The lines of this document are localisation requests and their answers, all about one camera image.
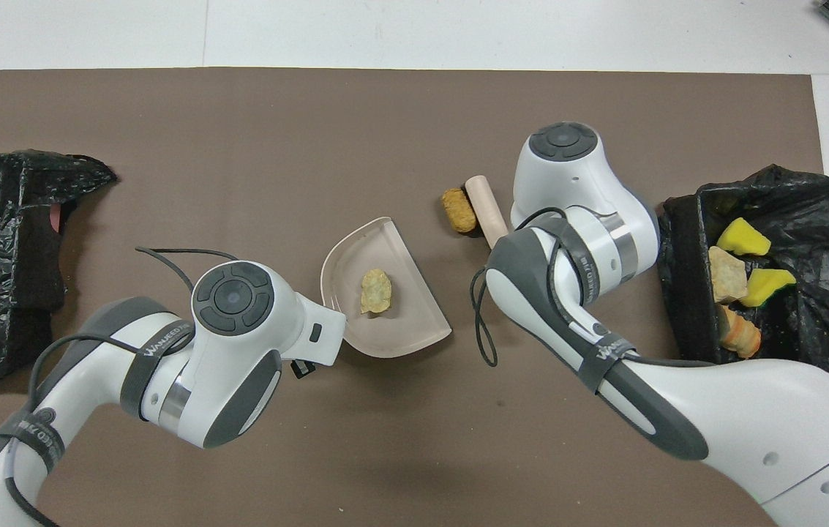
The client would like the orange striped croissant toy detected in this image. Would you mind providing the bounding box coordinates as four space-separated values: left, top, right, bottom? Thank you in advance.
719 303 763 360

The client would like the beige hand brush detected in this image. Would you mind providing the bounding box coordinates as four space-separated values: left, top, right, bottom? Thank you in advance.
465 175 511 250

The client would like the black bag bin, yellow wedge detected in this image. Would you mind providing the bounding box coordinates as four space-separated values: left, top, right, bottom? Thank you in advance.
659 163 829 392

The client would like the brown table mat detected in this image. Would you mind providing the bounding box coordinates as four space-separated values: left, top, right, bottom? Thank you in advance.
0 67 829 527

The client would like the beige plastic dustpan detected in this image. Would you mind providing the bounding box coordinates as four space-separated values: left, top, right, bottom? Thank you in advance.
320 216 454 360

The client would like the pale dumpling toy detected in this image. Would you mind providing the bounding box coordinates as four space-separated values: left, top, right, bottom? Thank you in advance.
360 268 394 316
708 246 750 305

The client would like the brown nugget toy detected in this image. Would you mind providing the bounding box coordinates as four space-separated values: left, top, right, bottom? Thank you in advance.
440 187 479 234

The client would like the small yellow sponge piece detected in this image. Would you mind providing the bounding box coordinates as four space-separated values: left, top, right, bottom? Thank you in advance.
739 268 798 309

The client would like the yellow wedge sponge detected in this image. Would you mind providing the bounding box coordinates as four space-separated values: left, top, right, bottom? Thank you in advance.
716 217 773 258

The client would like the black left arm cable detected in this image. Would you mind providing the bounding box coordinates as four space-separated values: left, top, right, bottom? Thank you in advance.
3 246 241 527

